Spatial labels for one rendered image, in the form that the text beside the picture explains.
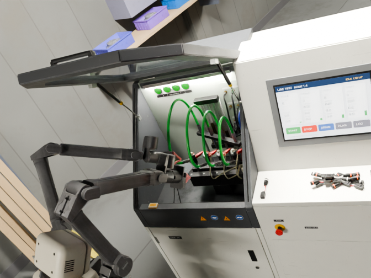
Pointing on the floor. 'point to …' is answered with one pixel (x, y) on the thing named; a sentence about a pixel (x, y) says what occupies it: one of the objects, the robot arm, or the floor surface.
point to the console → (307, 151)
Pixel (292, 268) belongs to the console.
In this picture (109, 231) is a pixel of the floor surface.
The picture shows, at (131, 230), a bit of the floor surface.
